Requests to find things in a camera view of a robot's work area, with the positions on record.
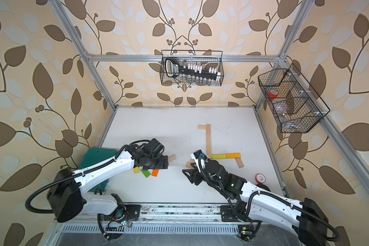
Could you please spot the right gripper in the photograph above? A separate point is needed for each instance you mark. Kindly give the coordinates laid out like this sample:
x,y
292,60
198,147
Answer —
x,y
194,174

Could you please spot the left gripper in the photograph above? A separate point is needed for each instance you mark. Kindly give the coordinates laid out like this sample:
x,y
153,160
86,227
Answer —
x,y
162,162

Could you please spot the wood long block vertical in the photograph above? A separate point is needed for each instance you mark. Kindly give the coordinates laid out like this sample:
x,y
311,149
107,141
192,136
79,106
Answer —
x,y
209,152

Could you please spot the yellow-green long block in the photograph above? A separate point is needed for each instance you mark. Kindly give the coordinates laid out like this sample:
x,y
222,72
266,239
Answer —
x,y
218,156

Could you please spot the wood long block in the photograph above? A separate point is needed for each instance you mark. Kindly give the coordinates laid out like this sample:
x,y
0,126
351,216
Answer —
x,y
208,140
208,129
189,166

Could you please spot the amber yellow block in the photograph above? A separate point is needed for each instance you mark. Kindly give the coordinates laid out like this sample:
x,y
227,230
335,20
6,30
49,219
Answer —
x,y
233,155

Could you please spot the wood small block lowest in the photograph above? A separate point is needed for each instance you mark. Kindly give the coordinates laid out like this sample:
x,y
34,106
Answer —
x,y
239,162

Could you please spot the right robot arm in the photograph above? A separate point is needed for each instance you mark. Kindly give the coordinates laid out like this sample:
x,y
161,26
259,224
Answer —
x,y
247,201

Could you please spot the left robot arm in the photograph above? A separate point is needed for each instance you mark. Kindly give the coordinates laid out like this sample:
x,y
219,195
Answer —
x,y
67,197

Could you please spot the wood block beside red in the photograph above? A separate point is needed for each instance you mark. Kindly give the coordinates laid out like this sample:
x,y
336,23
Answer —
x,y
171,158

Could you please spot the dark green block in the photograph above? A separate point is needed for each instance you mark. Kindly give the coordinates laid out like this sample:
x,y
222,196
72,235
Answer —
x,y
146,173

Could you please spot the red tape roll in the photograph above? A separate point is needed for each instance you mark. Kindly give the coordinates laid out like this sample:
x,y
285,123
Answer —
x,y
260,178

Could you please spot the black tape roll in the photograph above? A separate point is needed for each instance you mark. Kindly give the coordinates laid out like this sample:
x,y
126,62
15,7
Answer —
x,y
264,187

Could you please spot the black socket tool set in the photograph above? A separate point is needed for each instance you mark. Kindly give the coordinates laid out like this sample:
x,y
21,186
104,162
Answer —
x,y
174,69

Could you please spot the red cup in basket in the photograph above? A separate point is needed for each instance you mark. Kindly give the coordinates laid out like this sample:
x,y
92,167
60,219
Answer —
x,y
273,94

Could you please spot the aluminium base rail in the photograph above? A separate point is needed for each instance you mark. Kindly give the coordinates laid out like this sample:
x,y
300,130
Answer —
x,y
176,218

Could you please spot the back wire basket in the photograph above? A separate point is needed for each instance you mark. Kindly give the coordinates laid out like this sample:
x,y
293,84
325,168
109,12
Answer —
x,y
208,59

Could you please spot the side wire basket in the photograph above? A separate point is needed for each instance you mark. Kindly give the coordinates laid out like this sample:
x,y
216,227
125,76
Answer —
x,y
299,107

